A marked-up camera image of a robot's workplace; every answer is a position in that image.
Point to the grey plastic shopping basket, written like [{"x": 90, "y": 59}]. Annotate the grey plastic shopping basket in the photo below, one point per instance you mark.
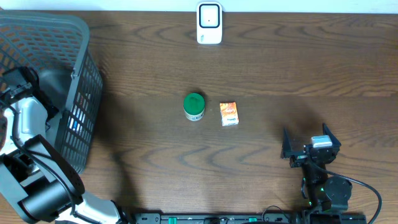
[{"x": 56, "y": 47}]

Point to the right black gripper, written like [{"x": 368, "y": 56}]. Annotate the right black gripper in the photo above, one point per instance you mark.
[{"x": 298, "y": 157}]

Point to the orange tissue pack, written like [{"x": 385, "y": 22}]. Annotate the orange tissue pack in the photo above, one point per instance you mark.
[{"x": 229, "y": 114}]

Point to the white Panadol box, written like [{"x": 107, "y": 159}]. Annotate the white Panadol box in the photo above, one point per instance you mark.
[{"x": 74, "y": 124}]

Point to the green lid white jar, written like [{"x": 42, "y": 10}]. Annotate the green lid white jar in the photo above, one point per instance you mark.
[{"x": 194, "y": 106}]

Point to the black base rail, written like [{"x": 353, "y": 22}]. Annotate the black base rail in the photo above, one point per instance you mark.
[{"x": 269, "y": 217}]

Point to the white barcode scanner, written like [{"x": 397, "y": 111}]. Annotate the white barcode scanner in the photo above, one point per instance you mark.
[{"x": 209, "y": 23}]

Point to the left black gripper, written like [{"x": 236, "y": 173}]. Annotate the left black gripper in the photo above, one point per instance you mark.
[{"x": 46, "y": 107}]

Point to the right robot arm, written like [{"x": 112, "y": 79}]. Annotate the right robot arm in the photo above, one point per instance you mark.
[{"x": 327, "y": 195}]

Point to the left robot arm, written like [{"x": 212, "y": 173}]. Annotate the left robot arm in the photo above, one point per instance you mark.
[{"x": 36, "y": 180}]

